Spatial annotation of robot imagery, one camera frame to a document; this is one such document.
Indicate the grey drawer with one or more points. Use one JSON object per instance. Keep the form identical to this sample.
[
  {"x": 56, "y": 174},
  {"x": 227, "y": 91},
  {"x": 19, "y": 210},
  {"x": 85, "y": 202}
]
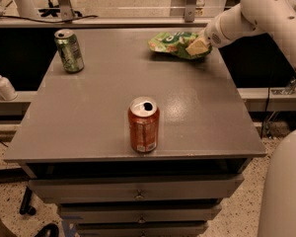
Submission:
[
  {"x": 136, "y": 188},
  {"x": 139, "y": 212},
  {"x": 152, "y": 229}
]

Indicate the white pump bottle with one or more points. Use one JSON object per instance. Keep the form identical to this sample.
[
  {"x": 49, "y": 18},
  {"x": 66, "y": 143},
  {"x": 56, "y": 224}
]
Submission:
[{"x": 7, "y": 91}]

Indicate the green rice chip bag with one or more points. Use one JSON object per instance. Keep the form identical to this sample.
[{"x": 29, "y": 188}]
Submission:
[{"x": 175, "y": 44}]

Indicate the black caster leg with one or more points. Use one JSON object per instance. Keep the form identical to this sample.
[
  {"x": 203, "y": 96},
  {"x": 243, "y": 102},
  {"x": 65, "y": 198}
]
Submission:
[{"x": 25, "y": 207}]

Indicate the grey drawer cabinet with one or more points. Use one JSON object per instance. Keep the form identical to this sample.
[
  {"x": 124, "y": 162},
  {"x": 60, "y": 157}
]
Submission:
[{"x": 77, "y": 125}]

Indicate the orange soda can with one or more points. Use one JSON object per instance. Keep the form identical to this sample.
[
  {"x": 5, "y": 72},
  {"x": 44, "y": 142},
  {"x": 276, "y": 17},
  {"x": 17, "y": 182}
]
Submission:
[{"x": 143, "y": 119}]

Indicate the top grey drawer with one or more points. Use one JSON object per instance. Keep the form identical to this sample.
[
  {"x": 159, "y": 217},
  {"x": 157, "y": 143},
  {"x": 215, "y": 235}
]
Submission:
[{"x": 136, "y": 188}]

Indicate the green soda can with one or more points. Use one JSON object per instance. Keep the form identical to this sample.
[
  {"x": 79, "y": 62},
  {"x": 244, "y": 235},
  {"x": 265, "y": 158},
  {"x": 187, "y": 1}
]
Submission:
[{"x": 69, "y": 50}]

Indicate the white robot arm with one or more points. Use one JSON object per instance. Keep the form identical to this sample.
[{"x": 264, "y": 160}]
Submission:
[{"x": 277, "y": 217}]

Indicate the metal frame rail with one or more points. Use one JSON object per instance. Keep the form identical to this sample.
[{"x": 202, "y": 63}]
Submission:
[{"x": 102, "y": 23}]

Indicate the middle grey drawer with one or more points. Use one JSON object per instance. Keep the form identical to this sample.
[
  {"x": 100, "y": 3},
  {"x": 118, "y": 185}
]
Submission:
[{"x": 139, "y": 212}]

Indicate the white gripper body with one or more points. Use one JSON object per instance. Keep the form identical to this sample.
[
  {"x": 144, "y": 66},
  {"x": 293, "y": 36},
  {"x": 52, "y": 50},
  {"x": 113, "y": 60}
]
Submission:
[{"x": 214, "y": 35}]

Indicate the black office chair base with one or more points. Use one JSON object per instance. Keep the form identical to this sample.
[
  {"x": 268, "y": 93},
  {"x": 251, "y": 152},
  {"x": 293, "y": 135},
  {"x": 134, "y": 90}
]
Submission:
[{"x": 62, "y": 10}]

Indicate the bottom grey drawer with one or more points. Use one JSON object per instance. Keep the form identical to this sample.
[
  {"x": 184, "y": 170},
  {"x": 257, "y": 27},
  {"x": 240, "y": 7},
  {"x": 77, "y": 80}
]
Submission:
[{"x": 152, "y": 229}]

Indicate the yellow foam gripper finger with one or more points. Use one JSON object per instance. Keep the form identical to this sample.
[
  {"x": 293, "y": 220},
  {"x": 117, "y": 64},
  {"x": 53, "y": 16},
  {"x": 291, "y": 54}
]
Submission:
[{"x": 198, "y": 46}]

